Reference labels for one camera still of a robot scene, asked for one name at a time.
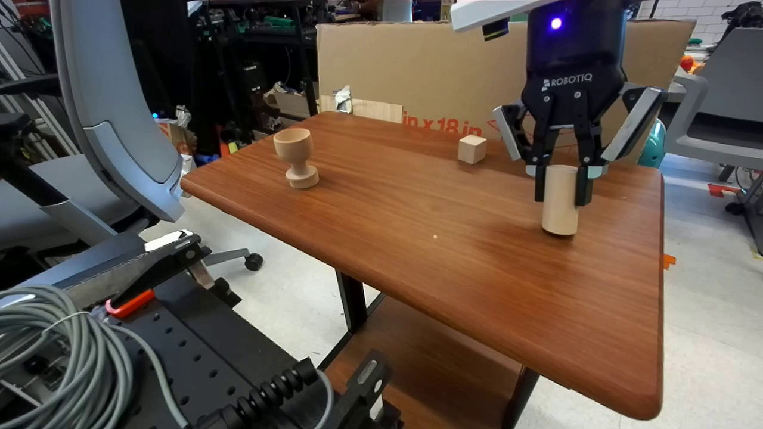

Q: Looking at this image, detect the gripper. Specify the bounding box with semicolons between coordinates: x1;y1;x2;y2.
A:
492;0;669;207

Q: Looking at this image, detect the wooden cylindrical block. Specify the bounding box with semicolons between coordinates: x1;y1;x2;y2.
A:
541;165;580;237

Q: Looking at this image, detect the wooden cup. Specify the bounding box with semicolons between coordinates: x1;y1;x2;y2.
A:
273;128;320;190

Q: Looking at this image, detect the wooden cube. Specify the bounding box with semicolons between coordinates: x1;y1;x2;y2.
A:
457;135;488;166

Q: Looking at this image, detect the teal plastic object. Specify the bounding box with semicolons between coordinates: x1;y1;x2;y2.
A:
637;119;668;169

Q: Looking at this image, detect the large cardboard box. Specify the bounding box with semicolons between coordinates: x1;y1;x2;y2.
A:
316;20;697;163

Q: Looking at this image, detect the grey office chair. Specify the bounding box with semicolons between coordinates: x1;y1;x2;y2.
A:
663;27;763;257
0;0;265;281

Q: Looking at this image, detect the cluttered black shelf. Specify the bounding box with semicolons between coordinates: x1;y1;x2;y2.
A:
190;0;319;157

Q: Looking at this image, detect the small cardboard box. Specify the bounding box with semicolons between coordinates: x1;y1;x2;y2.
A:
155;118;198;157

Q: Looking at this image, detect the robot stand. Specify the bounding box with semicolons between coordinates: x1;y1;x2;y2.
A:
0;230;404;429

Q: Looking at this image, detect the black clamp with orange lever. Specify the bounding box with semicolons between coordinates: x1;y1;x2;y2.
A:
105;232;212;319

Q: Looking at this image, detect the black ribbed cable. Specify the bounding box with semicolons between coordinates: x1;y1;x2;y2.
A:
200;357;322;429

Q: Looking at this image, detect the coil of grey cable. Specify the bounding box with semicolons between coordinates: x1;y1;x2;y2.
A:
0;285;190;429

